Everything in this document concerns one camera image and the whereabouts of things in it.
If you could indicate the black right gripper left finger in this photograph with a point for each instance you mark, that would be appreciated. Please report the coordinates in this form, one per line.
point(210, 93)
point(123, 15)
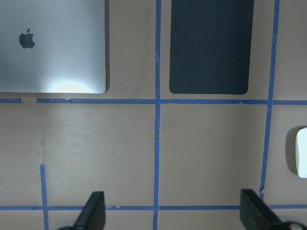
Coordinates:
point(93, 215)

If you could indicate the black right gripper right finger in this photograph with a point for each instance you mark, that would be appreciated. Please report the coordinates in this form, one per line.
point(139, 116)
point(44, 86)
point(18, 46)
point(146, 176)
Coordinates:
point(256, 215)

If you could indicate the white computer mouse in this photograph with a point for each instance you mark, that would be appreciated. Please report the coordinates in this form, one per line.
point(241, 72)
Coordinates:
point(301, 153)

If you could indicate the black mousepad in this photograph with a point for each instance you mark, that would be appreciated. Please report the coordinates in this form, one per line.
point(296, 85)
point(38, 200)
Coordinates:
point(210, 45)

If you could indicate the silver closed laptop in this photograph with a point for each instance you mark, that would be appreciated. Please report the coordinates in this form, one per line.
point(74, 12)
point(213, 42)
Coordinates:
point(52, 46)

